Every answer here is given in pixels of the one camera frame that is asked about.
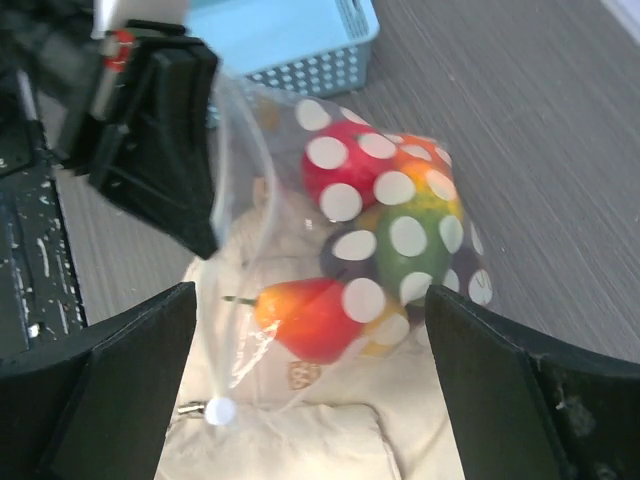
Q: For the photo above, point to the black paint-chipped base rail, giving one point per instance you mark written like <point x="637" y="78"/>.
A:
<point x="40" y="295"/>

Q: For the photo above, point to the red yellow fake pear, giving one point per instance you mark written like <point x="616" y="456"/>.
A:
<point x="316" y="319"/>

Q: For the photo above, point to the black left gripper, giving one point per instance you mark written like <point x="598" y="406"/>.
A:
<point x="135" y="110"/>

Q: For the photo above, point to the clear polka dot zip bag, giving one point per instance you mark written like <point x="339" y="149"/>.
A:
<point x="262" y="133"/>

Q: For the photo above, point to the dark purple fake plum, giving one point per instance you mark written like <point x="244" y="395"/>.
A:
<point x="348" y="253"/>

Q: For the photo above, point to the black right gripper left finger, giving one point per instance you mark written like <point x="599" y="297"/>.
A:
<point x="96" y="405"/>

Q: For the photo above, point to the red fake apple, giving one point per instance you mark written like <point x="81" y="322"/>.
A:
<point x="348" y="167"/>

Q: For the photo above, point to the light blue plastic basket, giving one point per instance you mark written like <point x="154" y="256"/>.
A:
<point x="320" y="48"/>

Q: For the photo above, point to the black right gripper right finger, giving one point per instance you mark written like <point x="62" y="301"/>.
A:
<point x="525" y="405"/>

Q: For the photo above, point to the beige folded fabric garment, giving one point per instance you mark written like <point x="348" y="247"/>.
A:
<point x="248" y="409"/>

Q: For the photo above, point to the orange fake fruit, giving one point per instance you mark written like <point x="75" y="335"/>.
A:
<point x="420" y="178"/>

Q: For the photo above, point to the green fake fruit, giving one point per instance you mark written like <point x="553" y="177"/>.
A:
<point x="415" y="249"/>

